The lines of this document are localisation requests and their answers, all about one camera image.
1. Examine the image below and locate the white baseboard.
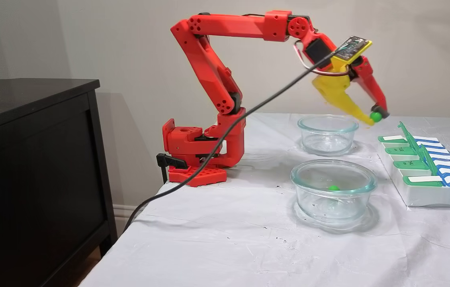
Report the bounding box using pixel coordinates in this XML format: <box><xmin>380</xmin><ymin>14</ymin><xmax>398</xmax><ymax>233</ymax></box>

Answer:
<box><xmin>113</xmin><ymin>204</ymin><xmax>146</xmax><ymax>231</ymax></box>

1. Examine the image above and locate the weekly pill organizer box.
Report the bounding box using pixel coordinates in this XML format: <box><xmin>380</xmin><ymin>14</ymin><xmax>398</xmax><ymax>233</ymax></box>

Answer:
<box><xmin>378</xmin><ymin>122</ymin><xmax>450</xmax><ymax>210</ymax></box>

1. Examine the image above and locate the black wooden cabinet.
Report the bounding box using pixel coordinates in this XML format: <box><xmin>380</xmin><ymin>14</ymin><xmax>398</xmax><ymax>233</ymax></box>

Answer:
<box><xmin>0</xmin><ymin>79</ymin><xmax>118</xmax><ymax>287</ymax></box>

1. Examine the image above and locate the glass bowl for red balls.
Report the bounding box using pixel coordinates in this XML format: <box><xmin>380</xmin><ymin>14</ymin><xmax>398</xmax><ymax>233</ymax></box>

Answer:
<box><xmin>297</xmin><ymin>115</ymin><xmax>359</xmax><ymax>156</ymax></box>

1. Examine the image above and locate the white tablecloth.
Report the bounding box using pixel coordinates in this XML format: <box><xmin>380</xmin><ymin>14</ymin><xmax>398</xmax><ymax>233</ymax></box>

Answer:
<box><xmin>80</xmin><ymin>112</ymin><xmax>450</xmax><ymax>287</ymax></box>

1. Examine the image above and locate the black camera cable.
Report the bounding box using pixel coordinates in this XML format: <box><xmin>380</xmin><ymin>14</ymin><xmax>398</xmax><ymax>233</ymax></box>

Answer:
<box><xmin>123</xmin><ymin>50</ymin><xmax>337</xmax><ymax>234</ymax></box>

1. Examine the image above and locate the black table clamp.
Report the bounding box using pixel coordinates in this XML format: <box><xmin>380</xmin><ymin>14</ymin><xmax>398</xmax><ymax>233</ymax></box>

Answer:
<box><xmin>157</xmin><ymin>153</ymin><xmax>189</xmax><ymax>185</ymax></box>

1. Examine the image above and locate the red black white servo wire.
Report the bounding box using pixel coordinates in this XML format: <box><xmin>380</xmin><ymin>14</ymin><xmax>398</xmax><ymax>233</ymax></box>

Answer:
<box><xmin>293</xmin><ymin>40</ymin><xmax>351</xmax><ymax>77</ymax></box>

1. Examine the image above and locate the glass bowl for green balls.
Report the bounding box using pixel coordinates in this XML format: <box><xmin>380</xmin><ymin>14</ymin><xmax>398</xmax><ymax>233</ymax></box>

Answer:
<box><xmin>291</xmin><ymin>159</ymin><xmax>378</xmax><ymax>224</ymax></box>

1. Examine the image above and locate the black camera board yellow mount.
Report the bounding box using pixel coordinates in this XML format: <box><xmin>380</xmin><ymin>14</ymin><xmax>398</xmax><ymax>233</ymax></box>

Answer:
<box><xmin>331</xmin><ymin>36</ymin><xmax>373</xmax><ymax>62</ymax></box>

